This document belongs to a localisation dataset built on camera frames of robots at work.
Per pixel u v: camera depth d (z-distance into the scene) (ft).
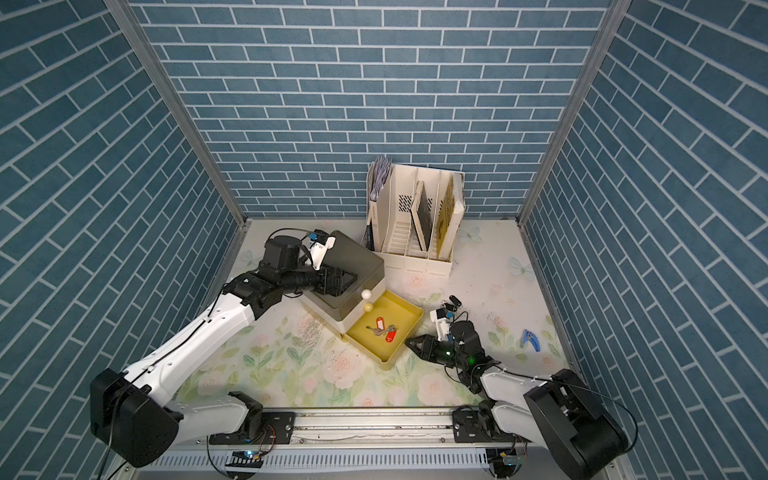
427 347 2.49
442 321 2.64
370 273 2.63
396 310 3.10
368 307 2.76
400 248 3.68
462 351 2.23
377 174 2.99
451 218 2.98
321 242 2.23
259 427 2.26
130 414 1.25
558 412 1.44
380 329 2.93
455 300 3.24
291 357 2.84
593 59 2.55
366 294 2.58
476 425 2.42
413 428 2.47
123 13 2.28
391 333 2.92
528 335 2.92
